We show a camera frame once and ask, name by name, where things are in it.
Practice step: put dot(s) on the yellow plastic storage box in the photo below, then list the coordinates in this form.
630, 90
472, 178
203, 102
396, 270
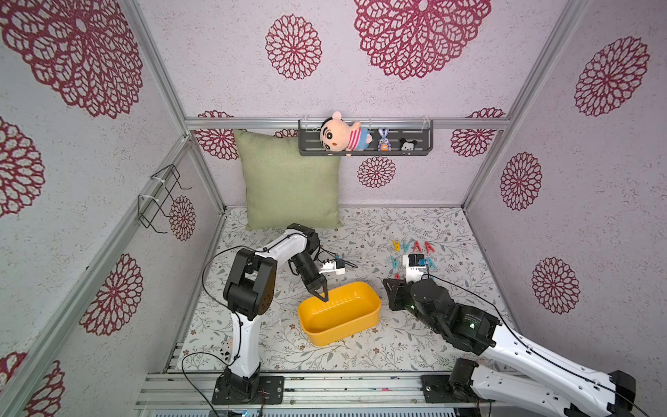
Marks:
350, 309

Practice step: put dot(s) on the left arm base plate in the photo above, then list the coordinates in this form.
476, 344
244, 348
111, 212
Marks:
231, 389

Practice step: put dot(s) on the black wire wall rack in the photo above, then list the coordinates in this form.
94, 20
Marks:
151, 205

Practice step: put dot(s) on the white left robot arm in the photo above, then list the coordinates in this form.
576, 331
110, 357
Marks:
249, 290

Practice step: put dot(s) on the black white mouse figure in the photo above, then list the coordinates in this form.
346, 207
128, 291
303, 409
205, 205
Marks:
408, 145

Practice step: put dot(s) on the green cushion pillow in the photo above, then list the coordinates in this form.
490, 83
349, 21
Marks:
284, 187

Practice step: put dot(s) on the dark wall shelf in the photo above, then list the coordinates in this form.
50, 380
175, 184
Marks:
420, 130

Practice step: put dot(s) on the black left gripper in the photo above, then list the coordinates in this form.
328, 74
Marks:
316, 284

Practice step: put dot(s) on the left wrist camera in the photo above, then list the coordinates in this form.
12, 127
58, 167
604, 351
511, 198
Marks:
335, 266

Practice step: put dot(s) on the teal clothespin pair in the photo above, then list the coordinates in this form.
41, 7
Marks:
396, 262

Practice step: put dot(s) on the cartoon boy plush doll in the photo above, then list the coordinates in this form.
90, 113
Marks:
338, 136

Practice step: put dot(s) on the small blue rabbit figure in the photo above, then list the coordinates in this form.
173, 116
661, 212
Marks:
384, 143

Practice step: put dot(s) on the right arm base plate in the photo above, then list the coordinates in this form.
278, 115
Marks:
439, 389

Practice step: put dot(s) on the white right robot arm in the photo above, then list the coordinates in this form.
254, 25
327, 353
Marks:
546, 384

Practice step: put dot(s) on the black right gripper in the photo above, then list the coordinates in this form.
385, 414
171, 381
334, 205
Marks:
395, 291

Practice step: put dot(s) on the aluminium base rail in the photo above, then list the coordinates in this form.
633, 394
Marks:
315, 391

